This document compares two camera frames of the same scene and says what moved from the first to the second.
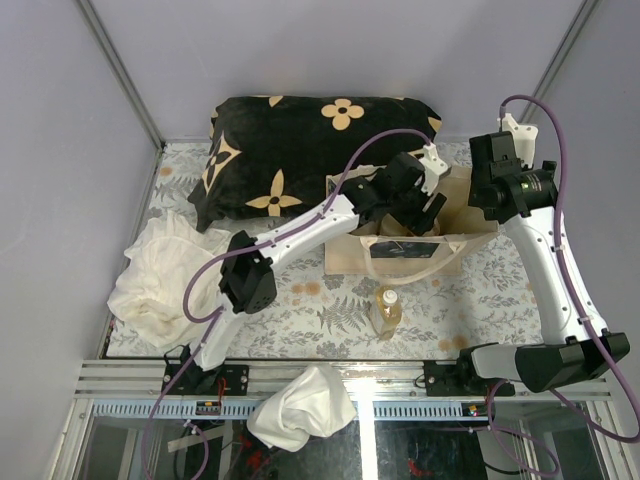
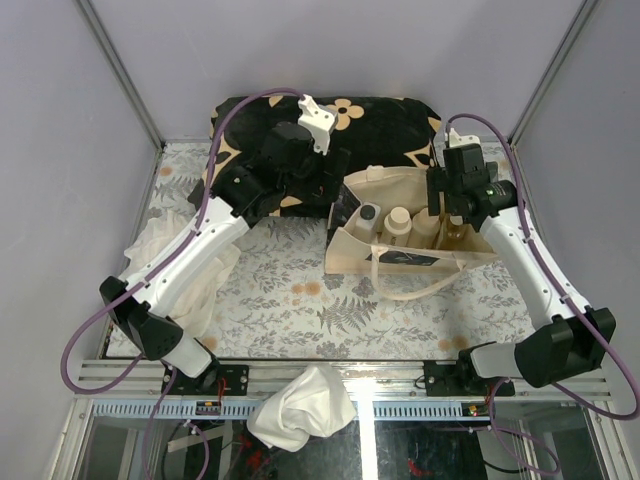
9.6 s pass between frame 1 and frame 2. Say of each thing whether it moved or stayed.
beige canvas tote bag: moved
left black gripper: moved
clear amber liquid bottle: moved
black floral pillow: stayed
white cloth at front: stayed
